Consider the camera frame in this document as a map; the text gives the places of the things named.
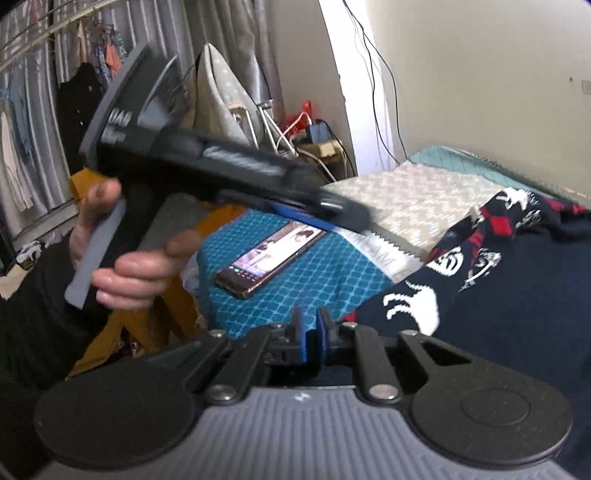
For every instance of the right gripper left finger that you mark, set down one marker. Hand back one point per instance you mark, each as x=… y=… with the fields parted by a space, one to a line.
x=128 y=414

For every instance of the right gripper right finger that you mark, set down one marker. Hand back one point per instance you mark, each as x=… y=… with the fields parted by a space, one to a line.
x=467 y=408

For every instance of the navy reindeer pattern sweater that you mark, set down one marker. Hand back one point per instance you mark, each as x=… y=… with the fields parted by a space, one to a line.
x=511 y=286

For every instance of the person's left hand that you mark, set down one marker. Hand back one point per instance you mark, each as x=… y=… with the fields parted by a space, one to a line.
x=102 y=217

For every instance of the mustard yellow garment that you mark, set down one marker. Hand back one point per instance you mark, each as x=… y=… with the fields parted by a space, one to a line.
x=147 y=296

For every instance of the grey dotted ironing board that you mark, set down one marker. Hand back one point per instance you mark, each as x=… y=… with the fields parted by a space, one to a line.
x=223 y=108

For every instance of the grey curtain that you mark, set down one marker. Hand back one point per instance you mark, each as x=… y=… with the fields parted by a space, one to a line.
x=90 y=84

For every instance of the blue power adapter box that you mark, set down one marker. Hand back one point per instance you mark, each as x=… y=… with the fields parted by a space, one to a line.
x=318 y=133

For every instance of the smartphone with lit screen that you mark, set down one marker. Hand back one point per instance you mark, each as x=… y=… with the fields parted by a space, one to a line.
x=242 y=277

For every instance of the blue patterned cloth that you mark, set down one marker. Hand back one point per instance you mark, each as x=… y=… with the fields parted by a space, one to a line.
x=331 y=273

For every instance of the beige zigzag patterned bedsheet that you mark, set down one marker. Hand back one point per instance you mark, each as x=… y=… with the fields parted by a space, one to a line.
x=414 y=205

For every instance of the teal quilted mattress pad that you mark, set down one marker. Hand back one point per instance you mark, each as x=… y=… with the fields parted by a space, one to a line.
x=463 y=161

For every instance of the pink wall sticker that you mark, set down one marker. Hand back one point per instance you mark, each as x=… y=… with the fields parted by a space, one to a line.
x=586 y=86

